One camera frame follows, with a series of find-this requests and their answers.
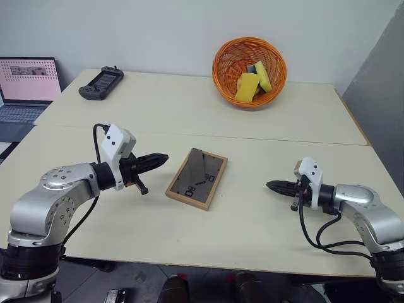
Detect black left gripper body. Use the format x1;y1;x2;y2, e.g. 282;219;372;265
119;156;150;196

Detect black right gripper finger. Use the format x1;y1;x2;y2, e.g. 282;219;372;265
270;188;298;199
266;180;298;191

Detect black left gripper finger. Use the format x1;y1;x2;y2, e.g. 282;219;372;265
135;160;169;175
134;153;169;167

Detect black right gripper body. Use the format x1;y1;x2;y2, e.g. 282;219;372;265
289;175;313;212

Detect black handheld controller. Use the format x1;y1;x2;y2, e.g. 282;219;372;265
78;65;125;101

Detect dark rounded shape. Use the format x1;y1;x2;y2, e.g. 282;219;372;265
158;275;191;303
233;272;263;303

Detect yellow sponge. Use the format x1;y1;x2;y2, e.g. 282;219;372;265
246;61;273;93
234;72;261;103

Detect grey partition panel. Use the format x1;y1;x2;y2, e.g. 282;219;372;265
342;18;404;223

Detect orange wicker basket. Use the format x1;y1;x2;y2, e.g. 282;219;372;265
211;37;288;109

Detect small black box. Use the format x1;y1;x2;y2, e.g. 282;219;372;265
105;287;128;303

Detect grey laptop with pink screen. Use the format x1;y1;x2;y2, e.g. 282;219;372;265
0;56;62;143

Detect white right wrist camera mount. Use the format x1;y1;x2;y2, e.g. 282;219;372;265
294;157;324;210

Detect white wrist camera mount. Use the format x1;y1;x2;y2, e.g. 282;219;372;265
100;124;138;191
294;157;324;210

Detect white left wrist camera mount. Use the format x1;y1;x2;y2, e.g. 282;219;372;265
100;124;138;191

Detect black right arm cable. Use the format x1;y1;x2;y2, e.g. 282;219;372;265
297;186;375;263

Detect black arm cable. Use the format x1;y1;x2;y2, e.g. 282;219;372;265
59;122;111;250
297;186;375;263

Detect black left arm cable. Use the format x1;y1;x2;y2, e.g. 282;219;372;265
59;122;111;250

